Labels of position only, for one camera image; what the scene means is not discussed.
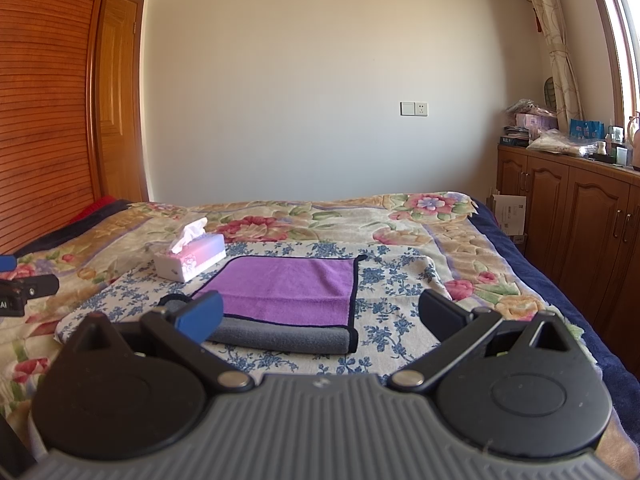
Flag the purple grey microfiber towel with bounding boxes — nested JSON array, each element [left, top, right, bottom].
[[188, 255, 366, 356]]

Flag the wooden room door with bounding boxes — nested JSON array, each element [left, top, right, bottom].
[[94, 0, 149, 202]]

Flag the pink white tissue box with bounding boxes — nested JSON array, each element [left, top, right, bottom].
[[153, 218, 227, 283]]

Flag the floral plush bed blanket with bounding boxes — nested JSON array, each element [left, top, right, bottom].
[[1, 193, 612, 479]]

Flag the red blanket at headboard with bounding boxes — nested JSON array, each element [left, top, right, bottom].
[[67, 195, 127, 226]]

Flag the white cardboard box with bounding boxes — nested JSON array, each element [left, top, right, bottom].
[[489, 193, 526, 236]]

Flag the wooden low cabinet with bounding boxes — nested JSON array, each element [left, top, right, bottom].
[[497, 145, 639, 374]]

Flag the navy blue bed sheet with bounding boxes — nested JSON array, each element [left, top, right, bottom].
[[470, 198, 640, 441]]

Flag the dark stacked books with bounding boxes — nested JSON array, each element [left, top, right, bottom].
[[499, 126, 529, 148]]

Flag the beige plastic bag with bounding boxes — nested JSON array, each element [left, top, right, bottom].
[[527, 129, 596, 157]]

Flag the pink purple box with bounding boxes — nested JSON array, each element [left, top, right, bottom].
[[515, 113, 558, 131]]

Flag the blue gift bag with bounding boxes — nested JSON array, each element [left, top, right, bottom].
[[570, 118, 605, 142]]

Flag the wooden slatted wardrobe door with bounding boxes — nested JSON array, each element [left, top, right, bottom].
[[1, 0, 103, 254]]

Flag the green woven fan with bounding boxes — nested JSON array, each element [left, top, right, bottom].
[[544, 77, 556, 113]]

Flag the beige patterned curtain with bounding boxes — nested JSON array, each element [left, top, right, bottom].
[[532, 0, 582, 132]]

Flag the white wall socket switch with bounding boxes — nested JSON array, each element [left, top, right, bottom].
[[400, 102, 428, 117]]

